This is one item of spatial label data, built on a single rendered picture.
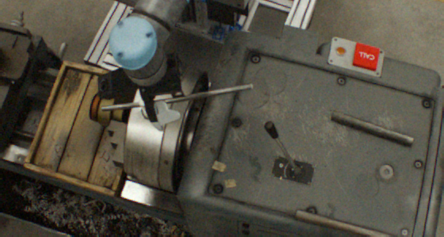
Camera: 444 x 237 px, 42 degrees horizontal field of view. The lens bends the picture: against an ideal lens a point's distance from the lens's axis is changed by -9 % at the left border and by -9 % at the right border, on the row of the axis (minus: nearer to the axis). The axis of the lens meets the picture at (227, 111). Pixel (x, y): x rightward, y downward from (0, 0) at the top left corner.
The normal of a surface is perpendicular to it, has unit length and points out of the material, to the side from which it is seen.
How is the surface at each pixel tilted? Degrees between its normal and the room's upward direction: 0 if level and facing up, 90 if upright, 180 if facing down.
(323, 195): 0
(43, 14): 0
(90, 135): 0
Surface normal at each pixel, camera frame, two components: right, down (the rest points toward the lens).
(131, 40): -0.07, -0.22
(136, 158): -0.22, 0.50
